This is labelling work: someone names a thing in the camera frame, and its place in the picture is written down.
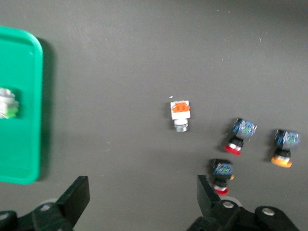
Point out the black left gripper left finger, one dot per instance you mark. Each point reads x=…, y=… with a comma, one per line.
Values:
x=65, y=207

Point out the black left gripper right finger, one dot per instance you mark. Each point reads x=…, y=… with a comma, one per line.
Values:
x=216, y=211

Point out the yellow push button black body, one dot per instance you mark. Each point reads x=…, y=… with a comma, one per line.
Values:
x=286, y=145

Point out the green push button white body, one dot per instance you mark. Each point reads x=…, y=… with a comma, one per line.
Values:
x=8, y=103

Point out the red push button black body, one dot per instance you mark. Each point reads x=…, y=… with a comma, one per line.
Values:
x=222, y=172
x=241, y=133

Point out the green plastic tray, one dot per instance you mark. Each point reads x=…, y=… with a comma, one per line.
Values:
x=21, y=134

